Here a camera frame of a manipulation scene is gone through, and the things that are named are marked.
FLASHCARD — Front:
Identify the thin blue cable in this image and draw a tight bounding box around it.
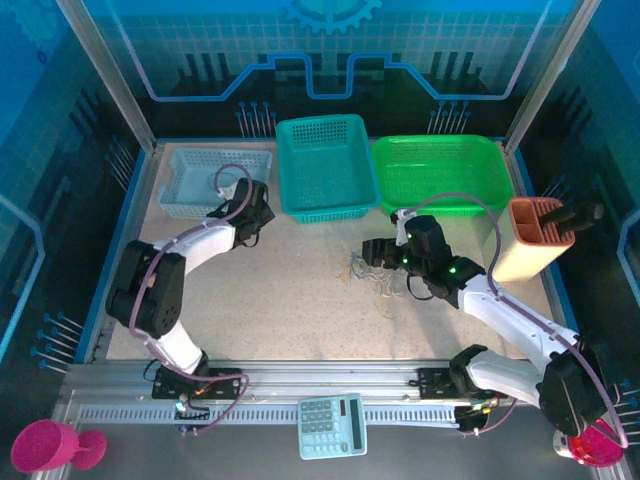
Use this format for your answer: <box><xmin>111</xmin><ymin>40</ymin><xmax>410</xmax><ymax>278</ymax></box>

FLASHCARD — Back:
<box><xmin>346</xmin><ymin>252</ymin><xmax>372</xmax><ymax>281</ymax></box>
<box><xmin>202</xmin><ymin>169</ymin><xmax>236</xmax><ymax>195</ymax></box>

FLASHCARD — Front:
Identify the thin white cable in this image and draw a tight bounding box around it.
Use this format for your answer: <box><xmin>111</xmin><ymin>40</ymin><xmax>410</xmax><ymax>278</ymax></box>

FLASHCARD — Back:
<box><xmin>369</xmin><ymin>269</ymin><xmax>402</xmax><ymax>301</ymax></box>
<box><xmin>364</xmin><ymin>272</ymin><xmax>399</xmax><ymax>304</ymax></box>

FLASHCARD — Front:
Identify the teal plastic basket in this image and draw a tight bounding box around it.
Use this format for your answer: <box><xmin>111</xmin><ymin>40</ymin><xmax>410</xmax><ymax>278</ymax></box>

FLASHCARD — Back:
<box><xmin>275</xmin><ymin>113</ymin><xmax>381</xmax><ymax>225</ymax></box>

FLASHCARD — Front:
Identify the pale blue plastic basket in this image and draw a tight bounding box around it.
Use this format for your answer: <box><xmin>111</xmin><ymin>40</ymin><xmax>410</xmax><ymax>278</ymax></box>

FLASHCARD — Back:
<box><xmin>158</xmin><ymin>148</ymin><xmax>274</xmax><ymax>222</ymax></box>

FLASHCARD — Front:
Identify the green plastic basket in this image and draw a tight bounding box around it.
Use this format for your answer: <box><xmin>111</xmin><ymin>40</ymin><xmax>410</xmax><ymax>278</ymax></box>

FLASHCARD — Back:
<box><xmin>370</xmin><ymin>134</ymin><xmax>515</xmax><ymax>220</ymax></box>

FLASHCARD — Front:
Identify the terracotta and beige utensil holder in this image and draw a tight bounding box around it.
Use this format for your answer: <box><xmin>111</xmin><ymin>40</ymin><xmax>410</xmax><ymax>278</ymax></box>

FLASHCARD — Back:
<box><xmin>482</xmin><ymin>196</ymin><xmax>577</xmax><ymax>285</ymax></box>

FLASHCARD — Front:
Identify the pale blue calculator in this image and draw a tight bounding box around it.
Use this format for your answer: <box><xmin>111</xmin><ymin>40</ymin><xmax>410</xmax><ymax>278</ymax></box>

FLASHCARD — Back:
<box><xmin>298</xmin><ymin>393</ymin><xmax>369</xmax><ymax>461</ymax></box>

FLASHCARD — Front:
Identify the magenta glossy goblet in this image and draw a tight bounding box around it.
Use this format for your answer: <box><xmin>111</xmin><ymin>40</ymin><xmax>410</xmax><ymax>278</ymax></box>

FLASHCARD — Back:
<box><xmin>552</xmin><ymin>418</ymin><xmax>625</xmax><ymax>469</ymax></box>

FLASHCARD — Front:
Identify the pink matte goblet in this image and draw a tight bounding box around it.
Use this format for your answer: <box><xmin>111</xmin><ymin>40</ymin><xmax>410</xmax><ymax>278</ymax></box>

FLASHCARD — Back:
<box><xmin>9</xmin><ymin>418</ymin><xmax>108</xmax><ymax>474</ymax></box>

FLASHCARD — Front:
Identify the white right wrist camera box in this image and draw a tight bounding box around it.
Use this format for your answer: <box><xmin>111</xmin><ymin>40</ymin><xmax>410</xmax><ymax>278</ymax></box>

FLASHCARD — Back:
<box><xmin>389</xmin><ymin>208</ymin><xmax>415</xmax><ymax>246</ymax></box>

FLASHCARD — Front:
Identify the thin black right gripper cable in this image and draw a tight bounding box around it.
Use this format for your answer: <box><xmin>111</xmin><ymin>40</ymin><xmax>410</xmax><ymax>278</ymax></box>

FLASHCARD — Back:
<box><xmin>405</xmin><ymin>272</ymin><xmax>437</xmax><ymax>302</ymax></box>

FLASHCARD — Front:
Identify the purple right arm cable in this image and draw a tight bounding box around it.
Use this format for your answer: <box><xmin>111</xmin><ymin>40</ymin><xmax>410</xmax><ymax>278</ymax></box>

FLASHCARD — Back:
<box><xmin>408</xmin><ymin>191</ymin><xmax>630</xmax><ymax>449</ymax></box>

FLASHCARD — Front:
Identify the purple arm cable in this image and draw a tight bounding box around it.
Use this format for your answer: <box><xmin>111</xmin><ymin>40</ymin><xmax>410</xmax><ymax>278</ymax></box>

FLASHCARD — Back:
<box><xmin>128</xmin><ymin>163</ymin><xmax>250</xmax><ymax>435</ymax></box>
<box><xmin>408</xmin><ymin>191</ymin><xmax>630</xmax><ymax>449</ymax></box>

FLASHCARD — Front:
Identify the aluminium mounting rail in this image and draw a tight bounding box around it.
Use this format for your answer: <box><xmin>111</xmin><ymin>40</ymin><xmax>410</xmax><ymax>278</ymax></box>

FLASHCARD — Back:
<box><xmin>62</xmin><ymin>359</ymin><xmax>599</xmax><ymax>406</ymax></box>

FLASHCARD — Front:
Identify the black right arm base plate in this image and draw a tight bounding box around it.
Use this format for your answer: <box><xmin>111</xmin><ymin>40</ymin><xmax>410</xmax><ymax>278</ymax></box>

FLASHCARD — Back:
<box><xmin>417</xmin><ymin>368</ymin><xmax>510</xmax><ymax>401</ymax></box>

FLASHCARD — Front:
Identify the black handle in holder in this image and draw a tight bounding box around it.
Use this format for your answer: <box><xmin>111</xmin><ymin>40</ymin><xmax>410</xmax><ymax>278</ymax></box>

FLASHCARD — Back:
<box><xmin>542</xmin><ymin>202</ymin><xmax>605</xmax><ymax>235</ymax></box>

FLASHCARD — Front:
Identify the aluminium frame post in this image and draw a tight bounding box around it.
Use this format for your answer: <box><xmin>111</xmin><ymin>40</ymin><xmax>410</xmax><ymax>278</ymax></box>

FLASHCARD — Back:
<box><xmin>503</xmin><ymin>0</ymin><xmax>604</xmax><ymax>151</ymax></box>
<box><xmin>54</xmin><ymin>0</ymin><xmax>159</xmax><ymax>154</ymax></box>

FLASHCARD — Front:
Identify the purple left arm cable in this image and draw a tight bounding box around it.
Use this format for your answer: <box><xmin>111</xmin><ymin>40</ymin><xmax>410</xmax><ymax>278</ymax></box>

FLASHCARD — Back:
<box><xmin>128</xmin><ymin>163</ymin><xmax>250</xmax><ymax>435</ymax></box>

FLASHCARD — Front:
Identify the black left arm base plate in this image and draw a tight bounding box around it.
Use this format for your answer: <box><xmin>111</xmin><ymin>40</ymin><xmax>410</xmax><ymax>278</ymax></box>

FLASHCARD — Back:
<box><xmin>152</xmin><ymin>368</ymin><xmax>245</xmax><ymax>401</ymax></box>

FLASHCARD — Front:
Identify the slotted grey cable duct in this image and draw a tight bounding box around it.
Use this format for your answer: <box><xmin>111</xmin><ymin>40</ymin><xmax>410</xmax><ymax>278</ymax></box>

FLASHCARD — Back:
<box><xmin>78</xmin><ymin>404</ymin><xmax>464</xmax><ymax>427</ymax></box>

